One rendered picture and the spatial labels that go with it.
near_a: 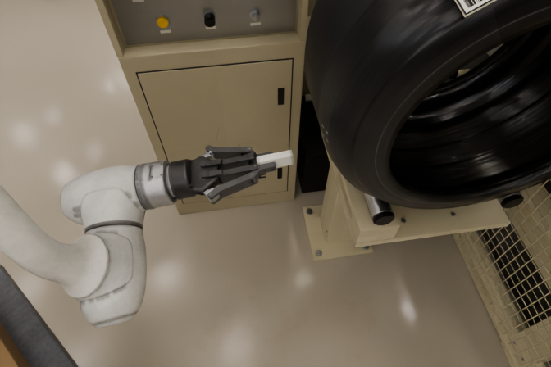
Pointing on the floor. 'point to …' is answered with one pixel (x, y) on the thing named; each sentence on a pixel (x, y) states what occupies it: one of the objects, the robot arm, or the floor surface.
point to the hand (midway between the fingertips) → (275, 160)
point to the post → (334, 214)
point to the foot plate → (320, 249)
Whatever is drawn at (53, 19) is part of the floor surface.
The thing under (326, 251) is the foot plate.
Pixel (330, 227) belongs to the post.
